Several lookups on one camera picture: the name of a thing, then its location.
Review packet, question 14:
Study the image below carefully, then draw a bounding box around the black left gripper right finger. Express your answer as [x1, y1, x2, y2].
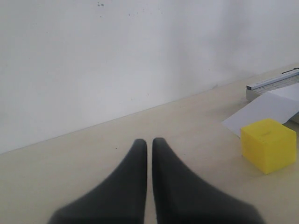
[152, 138, 264, 224]

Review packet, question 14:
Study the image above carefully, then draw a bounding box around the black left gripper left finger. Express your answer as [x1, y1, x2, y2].
[49, 139, 147, 224]

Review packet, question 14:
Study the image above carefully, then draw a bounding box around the yellow cube block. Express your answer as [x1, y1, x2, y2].
[240, 119, 297, 174]

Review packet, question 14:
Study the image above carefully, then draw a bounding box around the white paper sheet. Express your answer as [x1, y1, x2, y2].
[222, 83, 299, 136]

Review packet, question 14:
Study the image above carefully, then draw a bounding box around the grey paper cutter base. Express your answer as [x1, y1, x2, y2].
[245, 68, 299, 125]

